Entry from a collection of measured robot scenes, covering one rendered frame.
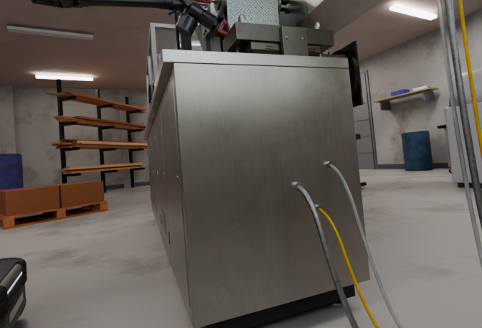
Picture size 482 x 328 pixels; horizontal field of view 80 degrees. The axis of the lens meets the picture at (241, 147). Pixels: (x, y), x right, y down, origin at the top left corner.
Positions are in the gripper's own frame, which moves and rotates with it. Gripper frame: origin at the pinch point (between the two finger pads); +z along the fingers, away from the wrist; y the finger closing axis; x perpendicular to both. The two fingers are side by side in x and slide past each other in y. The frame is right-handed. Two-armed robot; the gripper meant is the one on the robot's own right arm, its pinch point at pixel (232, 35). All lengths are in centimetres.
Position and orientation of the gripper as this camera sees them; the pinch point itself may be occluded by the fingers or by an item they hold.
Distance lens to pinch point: 127.8
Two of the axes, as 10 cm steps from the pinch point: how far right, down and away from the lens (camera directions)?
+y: 3.4, -0.7, -9.4
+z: 8.6, 4.4, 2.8
